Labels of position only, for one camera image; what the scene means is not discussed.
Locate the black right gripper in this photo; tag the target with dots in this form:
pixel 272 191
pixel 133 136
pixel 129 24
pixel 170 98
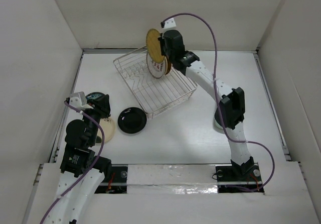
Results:
pixel 162 40

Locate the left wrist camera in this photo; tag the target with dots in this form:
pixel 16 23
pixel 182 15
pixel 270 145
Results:
pixel 78 101

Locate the light green rectangular dish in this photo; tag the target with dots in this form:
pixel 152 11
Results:
pixel 216 121

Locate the white plate red pattern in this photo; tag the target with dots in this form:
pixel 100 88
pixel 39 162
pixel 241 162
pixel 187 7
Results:
pixel 157 70

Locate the glossy black plate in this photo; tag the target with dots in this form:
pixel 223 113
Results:
pixel 132 120

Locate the blue and white plate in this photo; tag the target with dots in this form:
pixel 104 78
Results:
pixel 94 95

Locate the beige plate with writing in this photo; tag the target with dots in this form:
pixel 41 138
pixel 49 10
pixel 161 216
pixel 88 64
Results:
pixel 108 125

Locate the woven bamboo round plate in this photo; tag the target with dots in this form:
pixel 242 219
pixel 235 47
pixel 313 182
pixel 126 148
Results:
pixel 153 45

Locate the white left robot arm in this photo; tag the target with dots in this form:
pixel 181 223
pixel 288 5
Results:
pixel 81 170

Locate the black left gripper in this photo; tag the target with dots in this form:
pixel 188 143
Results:
pixel 101 105

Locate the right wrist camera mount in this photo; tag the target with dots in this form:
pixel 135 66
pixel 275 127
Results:
pixel 168 24

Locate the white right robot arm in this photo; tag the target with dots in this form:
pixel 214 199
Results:
pixel 230 102

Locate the yellow patterned plate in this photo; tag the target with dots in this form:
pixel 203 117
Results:
pixel 168 66

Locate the silver wire dish rack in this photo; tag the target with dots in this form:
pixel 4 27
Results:
pixel 154 96

